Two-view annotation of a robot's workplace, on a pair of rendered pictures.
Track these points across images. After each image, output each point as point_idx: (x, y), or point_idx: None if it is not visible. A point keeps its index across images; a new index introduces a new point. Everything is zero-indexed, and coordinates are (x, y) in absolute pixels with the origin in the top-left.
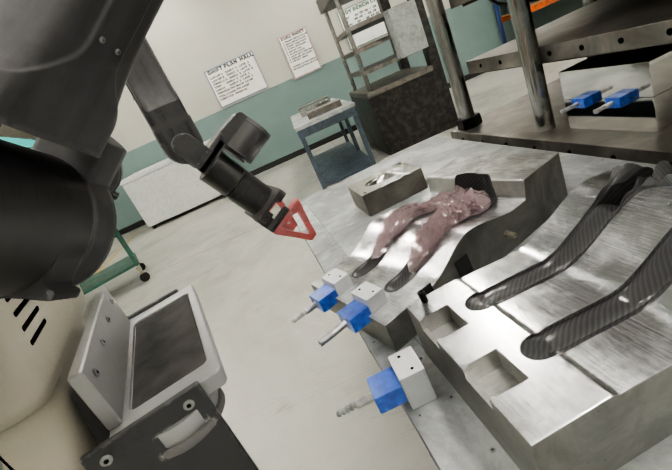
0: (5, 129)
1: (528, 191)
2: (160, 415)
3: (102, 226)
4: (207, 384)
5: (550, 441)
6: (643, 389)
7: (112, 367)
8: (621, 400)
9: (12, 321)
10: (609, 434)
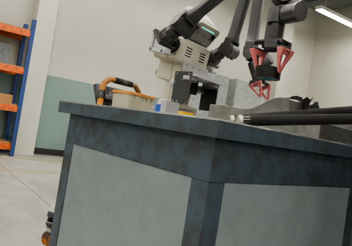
0: (205, 26)
1: (332, 125)
2: (185, 72)
3: (190, 33)
4: (193, 74)
5: (212, 105)
6: (230, 109)
7: (190, 70)
8: (226, 108)
9: (185, 49)
10: (221, 115)
